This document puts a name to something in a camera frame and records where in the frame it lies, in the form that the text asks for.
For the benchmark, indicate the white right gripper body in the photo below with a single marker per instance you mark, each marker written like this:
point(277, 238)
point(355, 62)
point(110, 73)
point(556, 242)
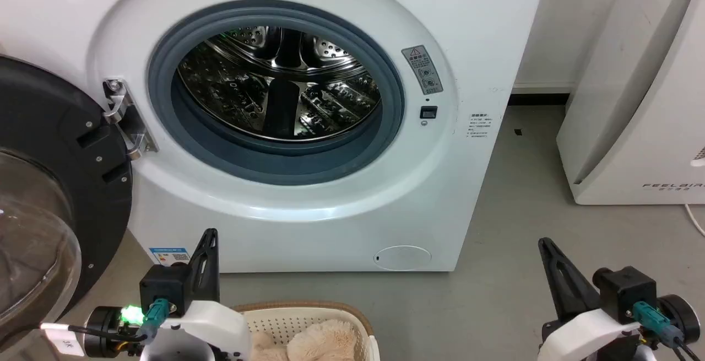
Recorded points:
point(589, 333)

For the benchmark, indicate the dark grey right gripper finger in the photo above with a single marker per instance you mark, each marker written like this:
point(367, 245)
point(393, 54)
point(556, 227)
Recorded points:
point(570, 284)
point(542, 264)

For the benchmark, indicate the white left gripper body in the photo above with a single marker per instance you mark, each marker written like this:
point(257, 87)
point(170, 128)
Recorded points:
point(212, 328)

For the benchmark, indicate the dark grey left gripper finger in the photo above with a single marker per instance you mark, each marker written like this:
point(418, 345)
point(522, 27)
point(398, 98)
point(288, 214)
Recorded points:
point(199, 273)
point(215, 273)

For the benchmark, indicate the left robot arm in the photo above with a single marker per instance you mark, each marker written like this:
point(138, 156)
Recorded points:
point(104, 334)

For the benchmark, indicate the cream fluffy plush toy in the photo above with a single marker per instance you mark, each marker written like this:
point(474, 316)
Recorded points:
point(319, 341)

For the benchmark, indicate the metal washing machine door hinge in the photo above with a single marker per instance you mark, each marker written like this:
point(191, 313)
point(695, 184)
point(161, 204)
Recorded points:
point(128, 121)

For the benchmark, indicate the black round washer door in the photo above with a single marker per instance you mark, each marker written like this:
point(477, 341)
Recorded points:
point(49, 129)

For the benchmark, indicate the stainless steel washing machine drum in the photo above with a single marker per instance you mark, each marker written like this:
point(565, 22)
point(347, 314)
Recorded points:
point(330, 96)

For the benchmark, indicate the blue energy label sticker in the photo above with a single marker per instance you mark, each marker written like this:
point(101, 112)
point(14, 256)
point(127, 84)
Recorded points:
point(168, 256)

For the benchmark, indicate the beige plastic laundry basket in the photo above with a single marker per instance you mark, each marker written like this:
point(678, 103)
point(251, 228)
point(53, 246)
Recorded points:
point(286, 317)

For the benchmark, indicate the white front-load washing machine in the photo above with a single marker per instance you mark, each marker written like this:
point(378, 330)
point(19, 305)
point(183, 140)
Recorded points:
point(341, 223)

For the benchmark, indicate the oval drain filter cover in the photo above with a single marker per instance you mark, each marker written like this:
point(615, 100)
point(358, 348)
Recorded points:
point(402, 257)

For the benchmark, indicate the small white text sticker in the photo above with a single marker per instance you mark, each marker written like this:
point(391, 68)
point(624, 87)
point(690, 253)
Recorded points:
point(478, 125)

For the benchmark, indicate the white air purifier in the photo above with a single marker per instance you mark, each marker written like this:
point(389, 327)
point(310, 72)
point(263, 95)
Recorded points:
point(633, 102)

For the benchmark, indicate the black door latch socket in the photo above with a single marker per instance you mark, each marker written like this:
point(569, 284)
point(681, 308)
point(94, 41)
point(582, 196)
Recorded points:
point(428, 112)

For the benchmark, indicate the grey rubber door gasket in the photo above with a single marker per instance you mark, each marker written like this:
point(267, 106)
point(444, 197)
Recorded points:
point(165, 74)

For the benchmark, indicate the grey warning label sticker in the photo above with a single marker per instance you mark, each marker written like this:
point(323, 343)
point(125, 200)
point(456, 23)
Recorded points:
point(423, 69)

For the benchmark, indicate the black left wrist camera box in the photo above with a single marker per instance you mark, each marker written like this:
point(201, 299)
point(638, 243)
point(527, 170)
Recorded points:
point(162, 286)

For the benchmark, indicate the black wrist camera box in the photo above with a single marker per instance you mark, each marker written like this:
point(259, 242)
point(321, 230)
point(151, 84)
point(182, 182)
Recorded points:
point(162, 286)
point(628, 289)

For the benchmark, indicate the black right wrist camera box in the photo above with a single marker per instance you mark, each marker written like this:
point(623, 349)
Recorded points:
point(628, 289)

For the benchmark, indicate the black wall baseboard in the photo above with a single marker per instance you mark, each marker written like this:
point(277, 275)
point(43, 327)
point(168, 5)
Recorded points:
point(540, 99)

